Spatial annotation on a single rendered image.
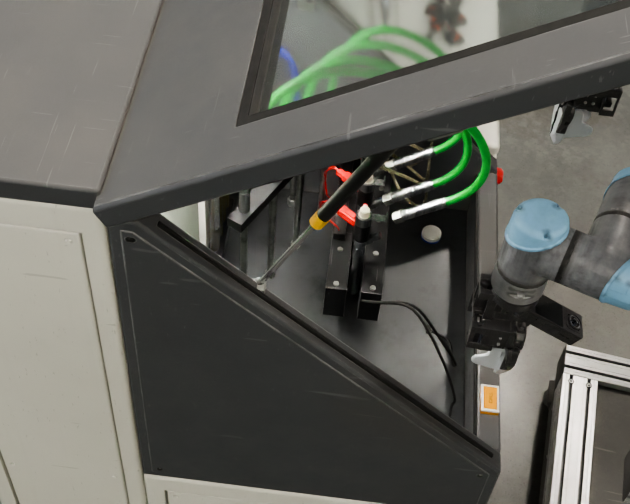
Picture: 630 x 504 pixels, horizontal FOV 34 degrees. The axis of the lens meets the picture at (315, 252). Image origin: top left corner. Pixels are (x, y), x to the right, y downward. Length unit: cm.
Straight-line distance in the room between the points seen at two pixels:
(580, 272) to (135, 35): 66
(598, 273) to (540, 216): 10
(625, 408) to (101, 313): 162
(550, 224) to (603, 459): 133
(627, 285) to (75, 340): 75
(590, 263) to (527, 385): 158
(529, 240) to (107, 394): 67
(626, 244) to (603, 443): 129
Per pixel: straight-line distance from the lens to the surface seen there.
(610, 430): 266
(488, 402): 171
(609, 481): 258
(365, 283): 179
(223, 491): 180
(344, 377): 144
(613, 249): 138
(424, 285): 199
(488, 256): 191
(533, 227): 134
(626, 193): 145
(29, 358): 155
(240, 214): 171
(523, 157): 349
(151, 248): 127
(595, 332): 308
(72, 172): 124
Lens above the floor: 238
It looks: 51 degrees down
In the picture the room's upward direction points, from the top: 6 degrees clockwise
